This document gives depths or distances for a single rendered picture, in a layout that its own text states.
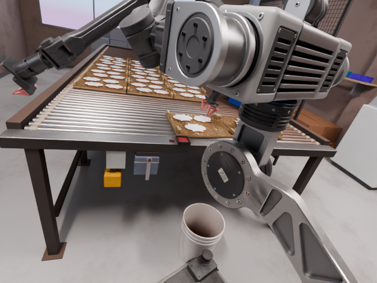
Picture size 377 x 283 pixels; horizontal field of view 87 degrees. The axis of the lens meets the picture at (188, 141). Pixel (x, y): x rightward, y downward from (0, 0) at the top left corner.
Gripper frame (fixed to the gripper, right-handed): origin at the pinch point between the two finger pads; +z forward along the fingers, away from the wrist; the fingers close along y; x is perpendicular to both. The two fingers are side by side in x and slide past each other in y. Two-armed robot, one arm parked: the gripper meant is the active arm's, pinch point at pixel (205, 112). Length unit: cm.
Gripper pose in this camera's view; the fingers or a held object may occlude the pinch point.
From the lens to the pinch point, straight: 131.2
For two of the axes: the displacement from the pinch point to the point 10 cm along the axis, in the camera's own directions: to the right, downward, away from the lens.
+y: -3.0, -5.3, 7.9
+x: -8.3, -2.7, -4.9
